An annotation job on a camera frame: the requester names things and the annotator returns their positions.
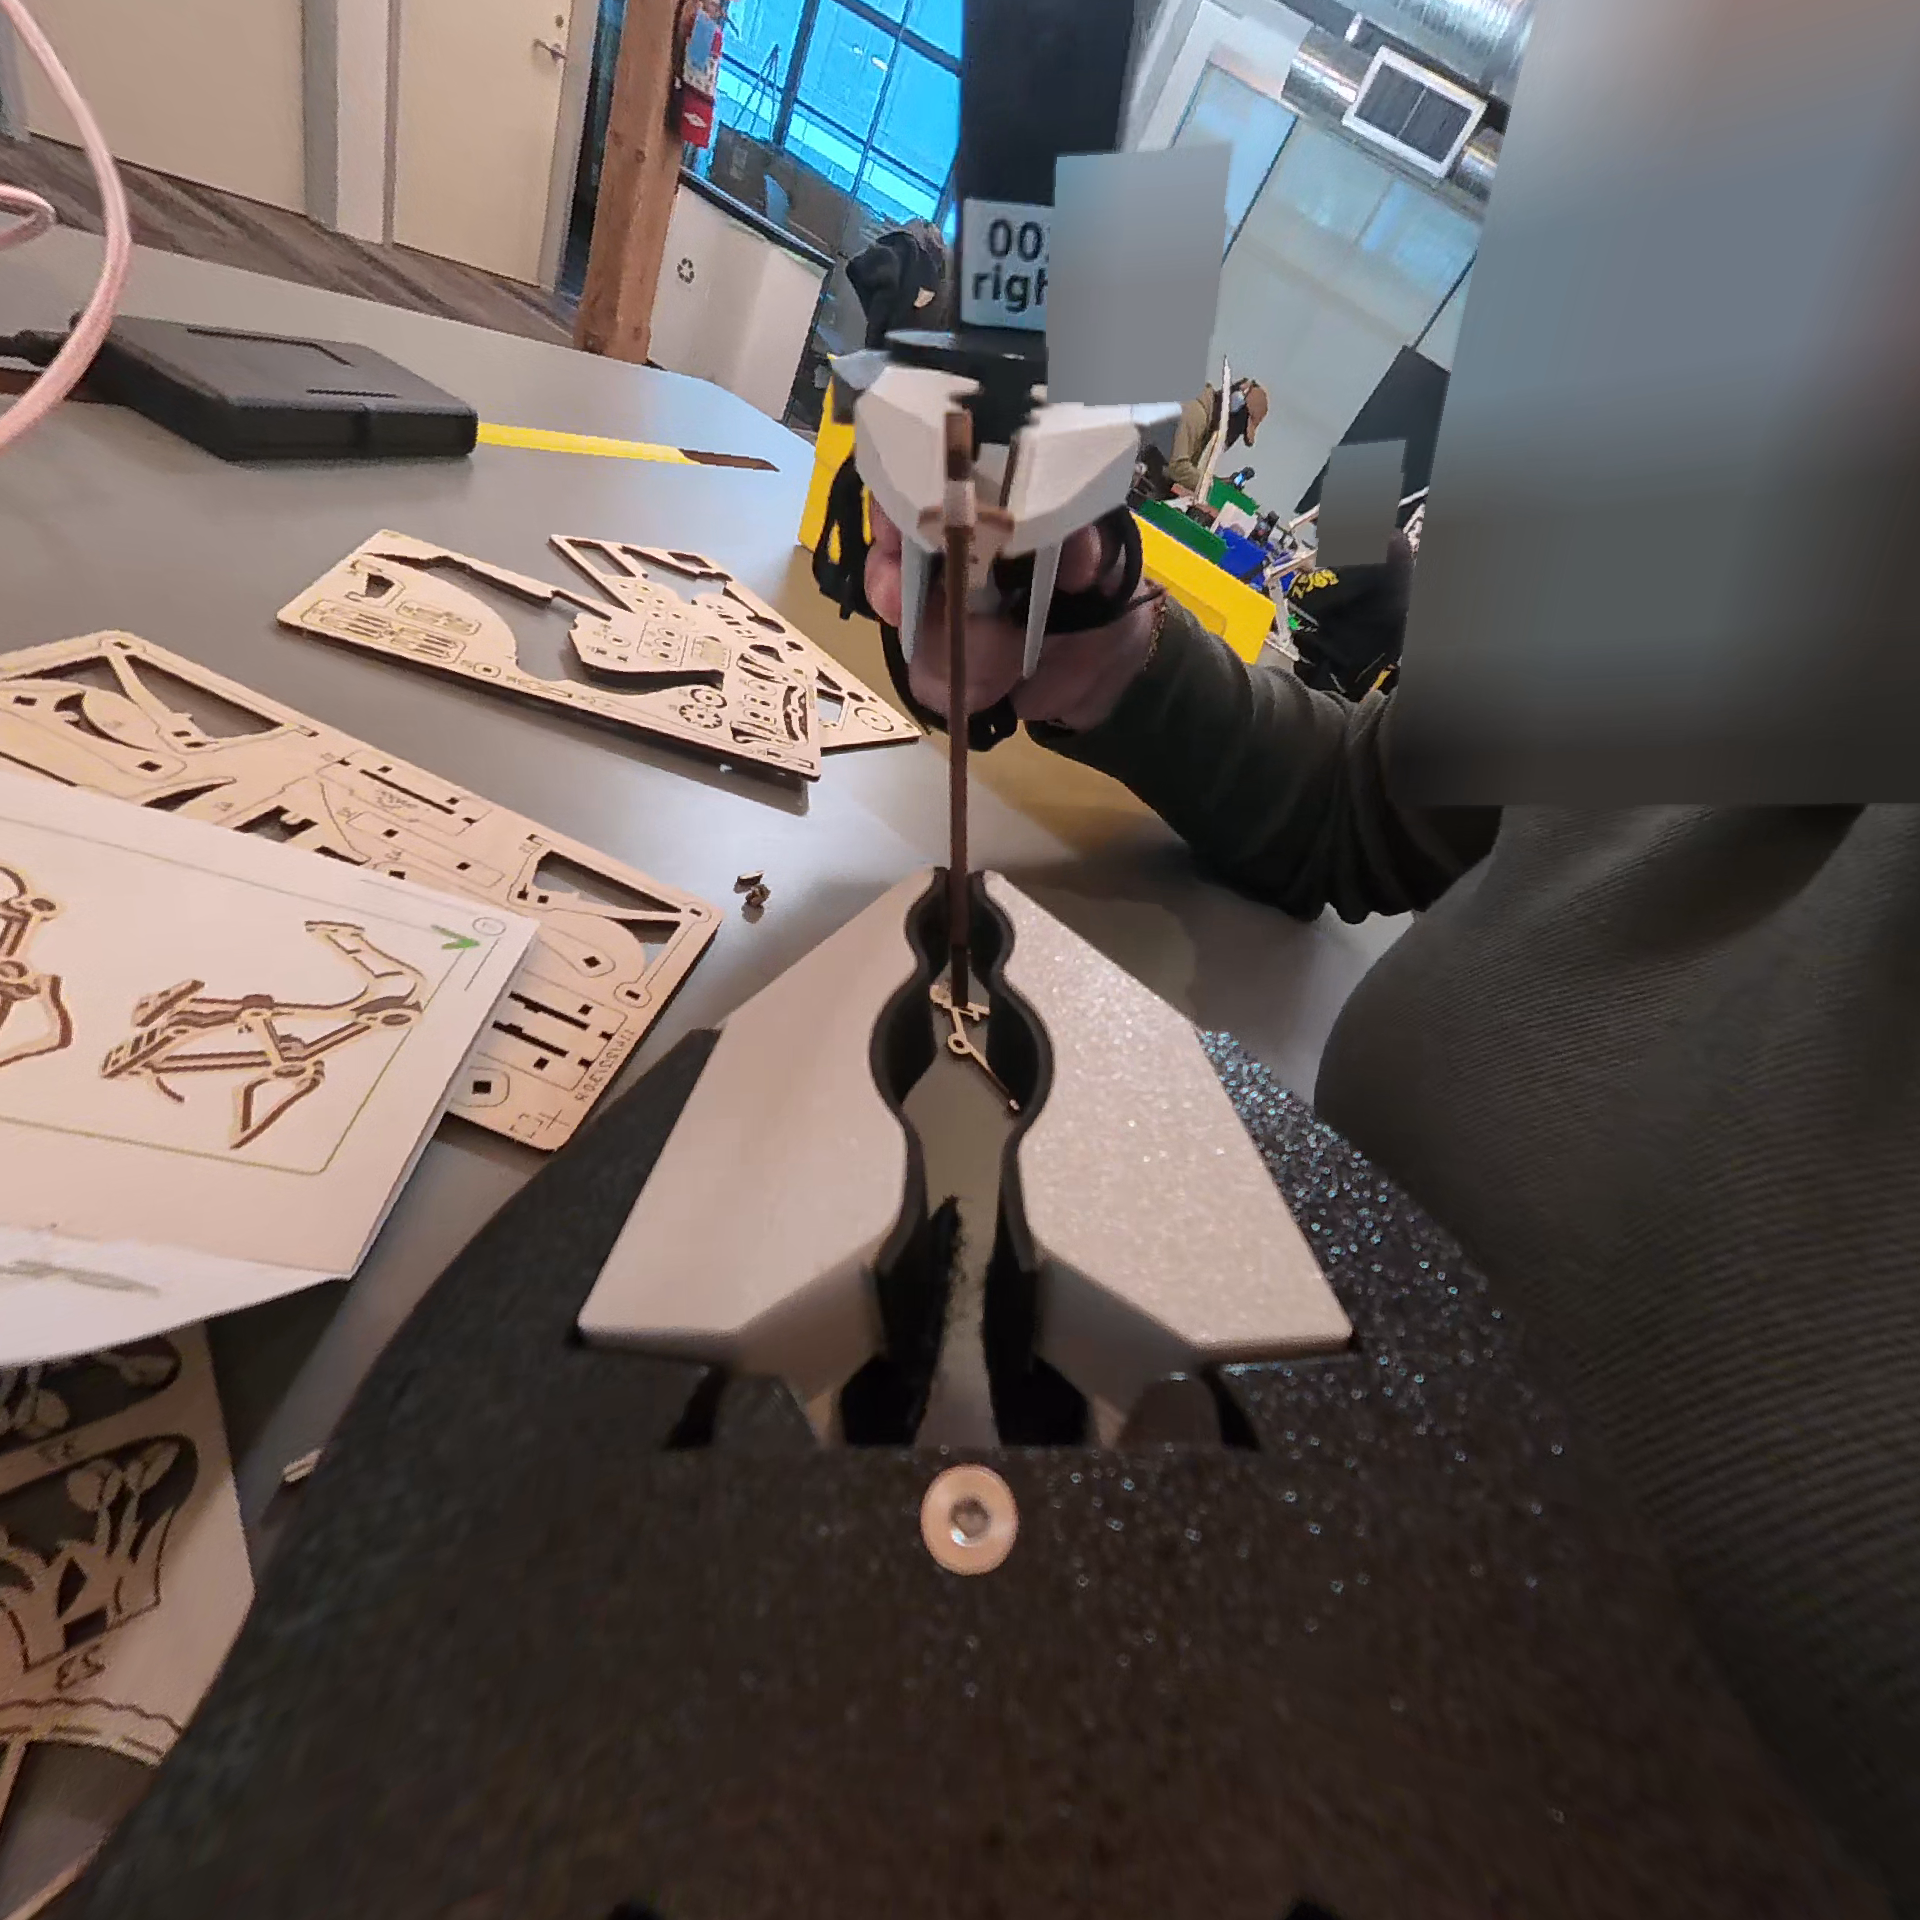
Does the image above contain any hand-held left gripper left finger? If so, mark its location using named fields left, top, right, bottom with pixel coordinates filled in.
left=574, top=871, right=942, bottom=1431

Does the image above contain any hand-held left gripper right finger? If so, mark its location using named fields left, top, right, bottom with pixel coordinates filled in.
left=982, top=871, right=1355, bottom=1426

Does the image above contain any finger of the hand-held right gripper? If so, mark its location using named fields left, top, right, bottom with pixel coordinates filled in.
left=852, top=368, right=981, bottom=544
left=992, top=398, right=1181, bottom=560

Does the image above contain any thin wooden parts sheet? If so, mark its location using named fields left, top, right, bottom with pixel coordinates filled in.
left=938, top=416, right=981, bottom=985

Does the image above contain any white instruction booklet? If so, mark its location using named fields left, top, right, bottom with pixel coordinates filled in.
left=0, top=774, right=541, bottom=1370

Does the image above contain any person's right forearm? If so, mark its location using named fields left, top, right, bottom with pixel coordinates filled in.
left=1035, top=600, right=1501, bottom=924

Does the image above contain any large wooden parts sheet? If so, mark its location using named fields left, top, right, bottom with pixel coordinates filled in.
left=0, top=631, right=725, bottom=1154

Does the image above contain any wooden parts sheet with wheel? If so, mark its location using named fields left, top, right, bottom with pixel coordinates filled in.
left=0, top=1328, right=260, bottom=1795

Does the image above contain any person's right hand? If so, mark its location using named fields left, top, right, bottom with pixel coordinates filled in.
left=861, top=497, right=1163, bottom=729

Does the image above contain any yellow plastic bin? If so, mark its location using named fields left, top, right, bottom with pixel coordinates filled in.
left=801, top=393, right=1280, bottom=666

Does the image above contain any white waste bin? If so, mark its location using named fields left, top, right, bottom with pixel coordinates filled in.
left=650, top=187, right=837, bottom=426

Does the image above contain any yellow flat strip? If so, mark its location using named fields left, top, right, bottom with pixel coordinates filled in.
left=478, top=424, right=781, bottom=474

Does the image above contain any red fire extinguisher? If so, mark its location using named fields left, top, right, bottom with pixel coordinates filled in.
left=670, top=0, right=725, bottom=146

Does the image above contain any white ceiling vent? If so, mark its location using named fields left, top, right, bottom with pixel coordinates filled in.
left=1340, top=46, right=1491, bottom=169

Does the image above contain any flat black case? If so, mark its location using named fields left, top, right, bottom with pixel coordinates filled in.
left=67, top=315, right=483, bottom=465

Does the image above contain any wooden post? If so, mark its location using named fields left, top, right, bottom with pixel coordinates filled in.
left=576, top=0, right=688, bottom=366

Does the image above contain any pink cable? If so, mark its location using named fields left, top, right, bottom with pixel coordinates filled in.
left=0, top=0, right=136, bottom=454

